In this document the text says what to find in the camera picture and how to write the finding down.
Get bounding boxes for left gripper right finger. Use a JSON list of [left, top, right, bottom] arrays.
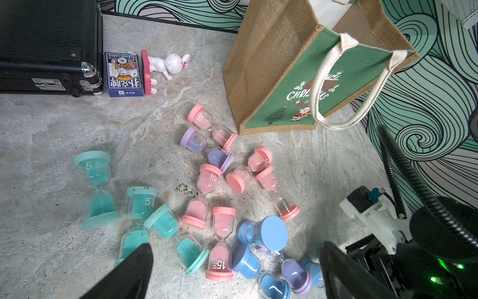
[[319, 241, 395, 299]]

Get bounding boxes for blue hourglass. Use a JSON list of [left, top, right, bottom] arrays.
[[231, 244, 292, 299], [301, 259, 325, 288], [236, 216, 288, 252]]

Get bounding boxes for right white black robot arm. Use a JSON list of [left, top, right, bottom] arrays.
[[340, 197, 478, 299]]

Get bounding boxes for clear acrylic wall bin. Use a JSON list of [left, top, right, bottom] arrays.
[[440, 0, 478, 29]]

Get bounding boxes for green jute Christmas canvas bag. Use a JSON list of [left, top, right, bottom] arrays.
[[224, 1, 418, 135]]

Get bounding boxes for blue playing card box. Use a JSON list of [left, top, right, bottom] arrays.
[[104, 52, 145, 98]]

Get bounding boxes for pink hourglass pair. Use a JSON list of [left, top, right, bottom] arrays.
[[255, 166, 301, 222]]

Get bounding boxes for teal hourglass far left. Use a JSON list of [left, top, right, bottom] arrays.
[[73, 151, 121, 231]]

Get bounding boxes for pink hourglass centre lower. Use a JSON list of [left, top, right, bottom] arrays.
[[205, 207, 236, 282]]

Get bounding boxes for white rabbit figurine pink base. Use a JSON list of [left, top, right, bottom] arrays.
[[141, 50, 191, 95]]

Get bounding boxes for black hard carrying case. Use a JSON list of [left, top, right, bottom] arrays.
[[1, 0, 104, 97]]

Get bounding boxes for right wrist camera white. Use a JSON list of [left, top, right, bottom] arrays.
[[339, 186, 412, 255]]

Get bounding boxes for teal hourglass middle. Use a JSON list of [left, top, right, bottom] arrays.
[[114, 186, 158, 267]]

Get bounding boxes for teal hourglass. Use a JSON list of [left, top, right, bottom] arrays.
[[73, 151, 121, 231], [143, 203, 210, 277], [114, 186, 158, 267]]

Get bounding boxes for pink hourglass nearest bag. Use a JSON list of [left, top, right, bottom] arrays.
[[187, 103, 238, 151]]

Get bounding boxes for teal hourglass lower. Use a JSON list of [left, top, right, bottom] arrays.
[[143, 203, 210, 277]]

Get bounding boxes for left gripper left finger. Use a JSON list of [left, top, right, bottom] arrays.
[[81, 243, 154, 299]]

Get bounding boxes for blue hourglass lying front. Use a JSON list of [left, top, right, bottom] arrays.
[[301, 259, 325, 288]]

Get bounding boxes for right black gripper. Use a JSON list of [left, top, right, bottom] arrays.
[[346, 234, 478, 299]]

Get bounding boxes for pink hourglass centre upper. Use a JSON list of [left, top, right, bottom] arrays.
[[180, 164, 222, 230]]

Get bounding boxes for pink hourglass right upper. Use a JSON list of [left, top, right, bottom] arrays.
[[225, 147, 273, 194]]

